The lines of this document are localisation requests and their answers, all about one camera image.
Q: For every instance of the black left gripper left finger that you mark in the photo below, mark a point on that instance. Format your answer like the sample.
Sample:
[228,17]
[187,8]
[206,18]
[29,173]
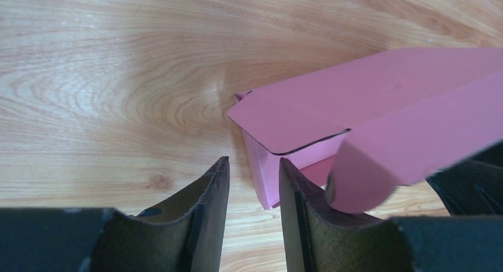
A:
[182,233]

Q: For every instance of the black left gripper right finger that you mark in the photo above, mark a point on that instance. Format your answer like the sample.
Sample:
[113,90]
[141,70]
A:
[320,238]

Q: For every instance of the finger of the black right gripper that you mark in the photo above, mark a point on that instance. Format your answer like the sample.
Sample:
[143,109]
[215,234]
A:
[473,186]

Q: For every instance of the pink paper box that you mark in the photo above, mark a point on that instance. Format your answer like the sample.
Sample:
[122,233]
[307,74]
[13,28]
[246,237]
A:
[365,127]

